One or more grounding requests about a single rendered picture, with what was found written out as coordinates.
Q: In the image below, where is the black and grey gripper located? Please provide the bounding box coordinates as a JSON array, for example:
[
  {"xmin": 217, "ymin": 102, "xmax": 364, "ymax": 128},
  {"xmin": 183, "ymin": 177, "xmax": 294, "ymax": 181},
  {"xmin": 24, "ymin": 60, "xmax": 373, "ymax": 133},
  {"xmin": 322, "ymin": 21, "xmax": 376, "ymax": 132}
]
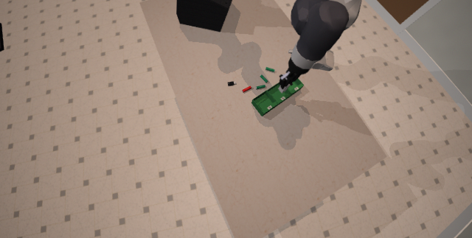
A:
[{"xmin": 278, "ymin": 58, "xmax": 310, "ymax": 93}]

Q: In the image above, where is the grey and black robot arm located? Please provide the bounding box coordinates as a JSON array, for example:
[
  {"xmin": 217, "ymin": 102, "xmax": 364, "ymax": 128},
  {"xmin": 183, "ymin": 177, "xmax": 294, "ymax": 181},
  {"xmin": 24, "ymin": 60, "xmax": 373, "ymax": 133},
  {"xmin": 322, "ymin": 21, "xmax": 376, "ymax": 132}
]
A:
[{"xmin": 288, "ymin": 0, "xmax": 362, "ymax": 71}]

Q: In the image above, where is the green three-compartment bin rack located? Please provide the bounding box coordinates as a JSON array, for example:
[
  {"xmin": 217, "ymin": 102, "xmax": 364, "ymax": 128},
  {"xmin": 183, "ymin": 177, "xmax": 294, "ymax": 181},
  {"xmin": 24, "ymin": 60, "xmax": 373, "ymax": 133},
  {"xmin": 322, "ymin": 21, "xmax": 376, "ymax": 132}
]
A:
[{"xmin": 251, "ymin": 79, "xmax": 304, "ymax": 116}]

